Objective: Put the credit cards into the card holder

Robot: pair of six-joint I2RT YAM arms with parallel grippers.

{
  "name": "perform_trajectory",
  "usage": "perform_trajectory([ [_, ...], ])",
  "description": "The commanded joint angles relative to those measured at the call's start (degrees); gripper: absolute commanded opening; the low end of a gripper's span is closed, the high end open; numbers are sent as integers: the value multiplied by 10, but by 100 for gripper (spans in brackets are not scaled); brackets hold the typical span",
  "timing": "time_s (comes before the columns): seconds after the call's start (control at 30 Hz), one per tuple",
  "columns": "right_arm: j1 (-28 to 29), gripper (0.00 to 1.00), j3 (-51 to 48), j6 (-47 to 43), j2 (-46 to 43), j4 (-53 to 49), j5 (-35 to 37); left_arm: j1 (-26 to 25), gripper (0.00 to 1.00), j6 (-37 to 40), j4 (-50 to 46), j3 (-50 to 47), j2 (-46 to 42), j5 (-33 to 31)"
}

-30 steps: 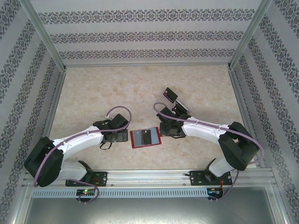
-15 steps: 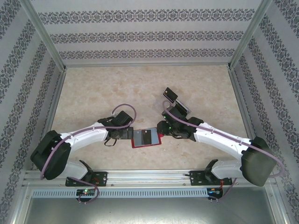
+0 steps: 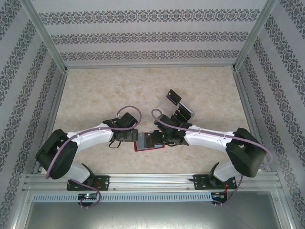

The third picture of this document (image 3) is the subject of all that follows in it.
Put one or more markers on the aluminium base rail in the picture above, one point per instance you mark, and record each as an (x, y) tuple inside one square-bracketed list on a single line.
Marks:
[(152, 182)]

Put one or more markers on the aluminium side rail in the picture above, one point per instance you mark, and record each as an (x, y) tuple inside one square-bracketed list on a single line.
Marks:
[(245, 95), (58, 95)]

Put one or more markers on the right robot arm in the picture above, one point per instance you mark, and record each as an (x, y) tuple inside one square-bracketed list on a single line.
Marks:
[(207, 139)]

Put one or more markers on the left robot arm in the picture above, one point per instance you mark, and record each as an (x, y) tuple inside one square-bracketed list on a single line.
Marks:
[(95, 136)]

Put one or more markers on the small circuit board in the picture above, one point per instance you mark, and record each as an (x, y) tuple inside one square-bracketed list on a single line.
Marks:
[(219, 195), (88, 196)]

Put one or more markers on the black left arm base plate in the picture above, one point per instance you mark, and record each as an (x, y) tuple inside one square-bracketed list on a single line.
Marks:
[(104, 182)]

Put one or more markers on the aluminium frame post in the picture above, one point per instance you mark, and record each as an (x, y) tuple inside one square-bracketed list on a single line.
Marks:
[(253, 35), (45, 35)]

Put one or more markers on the grey metal panel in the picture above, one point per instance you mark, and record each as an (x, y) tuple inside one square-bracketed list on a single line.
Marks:
[(152, 217)]

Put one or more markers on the black credit card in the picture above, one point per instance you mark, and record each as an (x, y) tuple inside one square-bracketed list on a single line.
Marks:
[(147, 140), (181, 115), (186, 110), (174, 118), (174, 97)]

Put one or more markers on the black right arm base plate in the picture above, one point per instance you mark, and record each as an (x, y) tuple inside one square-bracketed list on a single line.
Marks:
[(199, 183)]

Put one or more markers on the clear acrylic card stand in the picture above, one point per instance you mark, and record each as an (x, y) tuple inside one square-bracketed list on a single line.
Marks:
[(169, 102)]

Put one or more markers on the red card holder wallet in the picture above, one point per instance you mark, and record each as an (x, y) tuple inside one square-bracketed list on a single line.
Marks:
[(141, 143)]

